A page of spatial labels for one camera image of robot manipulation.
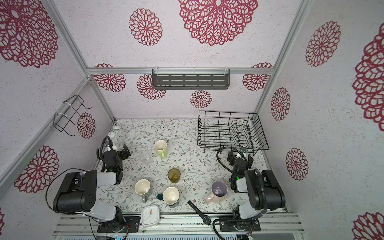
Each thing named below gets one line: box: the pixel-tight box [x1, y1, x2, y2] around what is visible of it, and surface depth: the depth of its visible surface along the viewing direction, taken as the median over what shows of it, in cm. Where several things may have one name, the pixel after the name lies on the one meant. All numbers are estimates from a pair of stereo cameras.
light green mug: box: [154, 140, 168, 159], surface depth 94 cm
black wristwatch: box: [187, 200, 212, 226], surface depth 78 cm
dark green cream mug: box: [156, 187, 180, 206], surface depth 76 cm
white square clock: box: [141, 205, 160, 226], surface depth 76 cm
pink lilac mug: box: [205, 180, 228, 204], surface depth 77 cm
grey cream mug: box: [134, 178, 151, 203], surface depth 80 cm
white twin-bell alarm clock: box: [108, 125, 126, 152], surface depth 102 cm
